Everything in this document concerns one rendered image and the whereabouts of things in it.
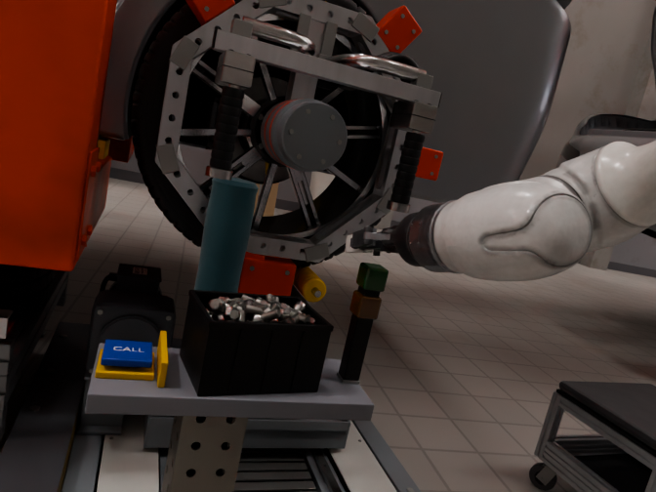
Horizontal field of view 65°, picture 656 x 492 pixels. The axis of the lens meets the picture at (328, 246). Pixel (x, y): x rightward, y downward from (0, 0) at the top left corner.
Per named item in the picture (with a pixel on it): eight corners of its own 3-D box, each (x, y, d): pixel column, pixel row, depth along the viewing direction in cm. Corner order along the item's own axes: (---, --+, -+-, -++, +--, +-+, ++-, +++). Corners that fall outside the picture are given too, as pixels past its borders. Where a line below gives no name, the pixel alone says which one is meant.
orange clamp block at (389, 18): (381, 62, 120) (407, 35, 120) (395, 59, 112) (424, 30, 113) (362, 37, 117) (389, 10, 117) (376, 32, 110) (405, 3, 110)
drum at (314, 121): (311, 170, 119) (324, 108, 117) (343, 181, 100) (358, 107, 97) (251, 157, 115) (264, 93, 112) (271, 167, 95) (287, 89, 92)
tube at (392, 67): (388, 94, 114) (398, 44, 113) (430, 90, 97) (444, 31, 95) (312, 73, 108) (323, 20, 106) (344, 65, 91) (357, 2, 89)
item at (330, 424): (307, 385, 169) (312, 357, 167) (344, 452, 136) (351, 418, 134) (144, 377, 151) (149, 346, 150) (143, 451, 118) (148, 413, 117)
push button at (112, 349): (150, 354, 83) (152, 341, 83) (150, 375, 77) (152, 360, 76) (103, 351, 81) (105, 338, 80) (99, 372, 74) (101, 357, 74)
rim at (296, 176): (197, -5, 126) (144, 193, 133) (207, -29, 105) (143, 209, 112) (377, 69, 145) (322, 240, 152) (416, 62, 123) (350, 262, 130)
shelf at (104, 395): (337, 373, 100) (341, 358, 100) (371, 421, 85) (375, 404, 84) (97, 358, 86) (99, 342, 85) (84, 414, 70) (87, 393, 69)
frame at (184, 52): (371, 265, 130) (424, 40, 120) (381, 272, 124) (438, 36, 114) (142, 232, 111) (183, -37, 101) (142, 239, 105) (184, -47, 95)
